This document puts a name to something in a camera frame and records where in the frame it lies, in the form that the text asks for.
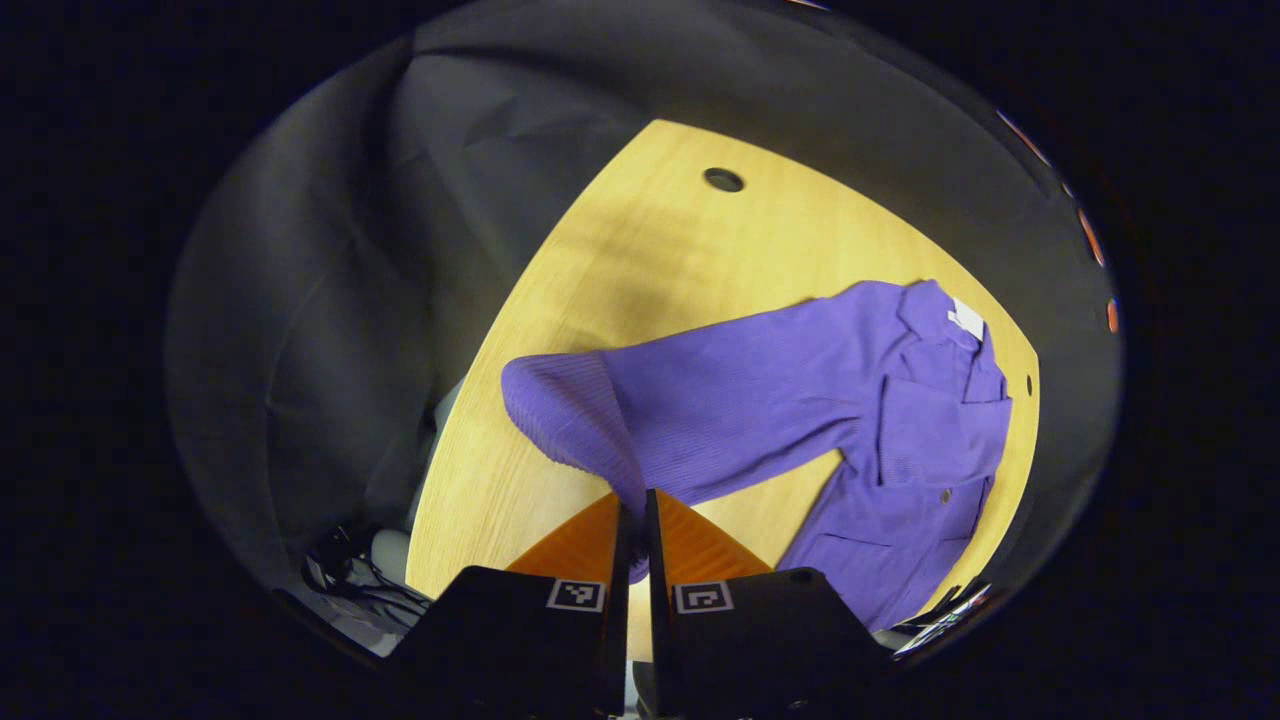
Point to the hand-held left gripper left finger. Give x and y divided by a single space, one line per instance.
618 620

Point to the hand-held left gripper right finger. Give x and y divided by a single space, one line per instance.
657 620

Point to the purple shirt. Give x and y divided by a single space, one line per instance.
740 400

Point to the white flat device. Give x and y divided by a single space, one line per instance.
945 622

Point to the black backdrop cloth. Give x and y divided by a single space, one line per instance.
330 300

